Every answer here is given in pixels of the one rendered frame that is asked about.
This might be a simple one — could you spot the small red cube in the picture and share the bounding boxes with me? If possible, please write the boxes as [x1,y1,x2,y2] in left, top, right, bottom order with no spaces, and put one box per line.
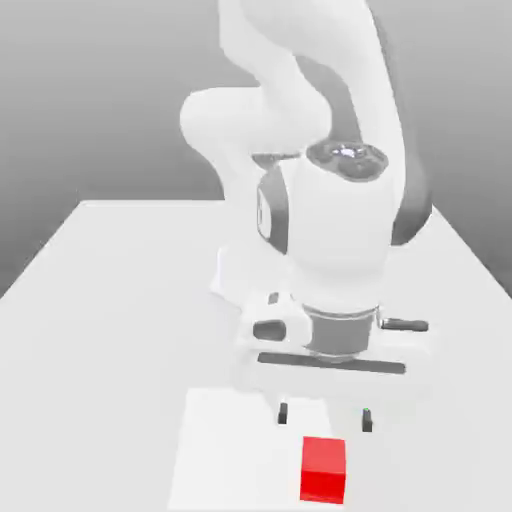
[298,435,348,506]

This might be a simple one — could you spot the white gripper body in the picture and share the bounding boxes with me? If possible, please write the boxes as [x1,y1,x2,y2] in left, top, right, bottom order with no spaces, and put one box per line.
[234,339,433,404]

